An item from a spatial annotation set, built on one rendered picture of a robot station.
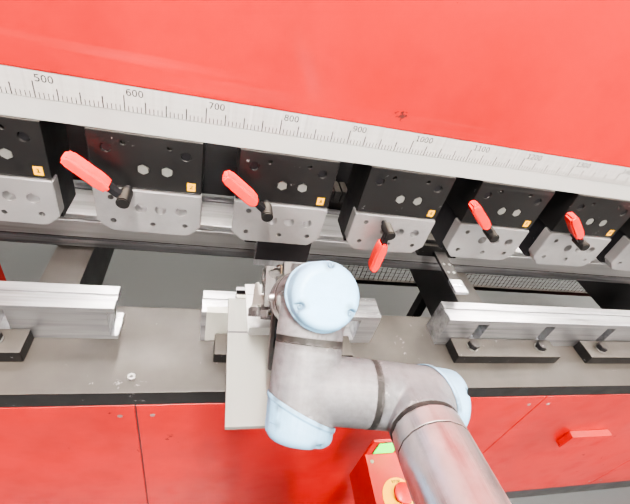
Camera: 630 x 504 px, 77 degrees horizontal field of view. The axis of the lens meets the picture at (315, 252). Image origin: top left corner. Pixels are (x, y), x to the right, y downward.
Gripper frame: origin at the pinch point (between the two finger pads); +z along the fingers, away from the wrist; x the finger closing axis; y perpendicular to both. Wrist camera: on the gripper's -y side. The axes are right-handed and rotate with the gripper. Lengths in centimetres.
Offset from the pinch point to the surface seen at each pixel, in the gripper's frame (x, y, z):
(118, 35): 23.7, 30.7, -28.5
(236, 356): 6.2, -7.6, -0.9
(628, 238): -71, 18, -12
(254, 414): 3.3, -15.8, -7.8
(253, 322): 3.0, -1.7, 3.8
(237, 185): 8.9, 17.6, -19.3
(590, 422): -100, -28, 25
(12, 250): 110, 28, 160
